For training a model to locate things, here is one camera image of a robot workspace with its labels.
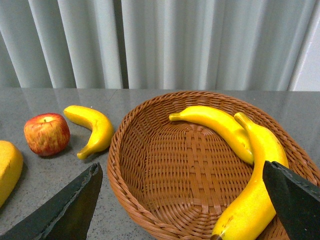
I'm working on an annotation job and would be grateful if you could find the long yellow banana in basket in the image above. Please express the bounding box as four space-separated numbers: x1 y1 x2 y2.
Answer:
210 112 289 240

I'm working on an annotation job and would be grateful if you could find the brown wicker basket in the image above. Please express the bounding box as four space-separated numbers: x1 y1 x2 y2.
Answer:
107 91 320 240

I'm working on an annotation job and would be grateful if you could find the large yellow banana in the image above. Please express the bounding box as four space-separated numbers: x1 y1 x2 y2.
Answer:
0 140 23 207

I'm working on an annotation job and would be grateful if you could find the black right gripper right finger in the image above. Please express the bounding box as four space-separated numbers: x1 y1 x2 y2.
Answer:
262 161 320 240

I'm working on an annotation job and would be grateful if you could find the red yellow apple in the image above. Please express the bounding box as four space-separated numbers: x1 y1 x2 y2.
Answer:
23 113 71 157

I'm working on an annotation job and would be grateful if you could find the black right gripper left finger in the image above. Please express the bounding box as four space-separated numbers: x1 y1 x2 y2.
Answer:
0 163 103 240

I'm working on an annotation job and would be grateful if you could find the small yellow banana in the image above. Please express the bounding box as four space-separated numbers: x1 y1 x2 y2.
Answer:
63 105 115 160

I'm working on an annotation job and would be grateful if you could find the white pleated curtain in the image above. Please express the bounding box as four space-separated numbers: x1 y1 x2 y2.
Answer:
0 0 320 91

